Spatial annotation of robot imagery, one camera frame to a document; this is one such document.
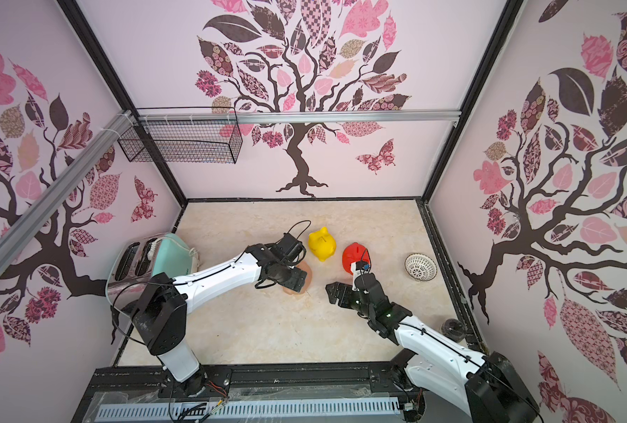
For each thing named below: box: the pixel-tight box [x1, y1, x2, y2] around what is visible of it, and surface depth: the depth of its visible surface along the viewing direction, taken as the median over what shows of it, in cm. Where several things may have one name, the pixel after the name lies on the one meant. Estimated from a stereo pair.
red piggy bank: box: [341, 242, 371, 275], surface depth 95 cm
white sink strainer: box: [404, 252, 438, 282], surface depth 97 cm
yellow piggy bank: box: [308, 226, 337, 262], surface depth 97 cm
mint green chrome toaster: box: [105, 232, 198, 322], surface depth 82 cm
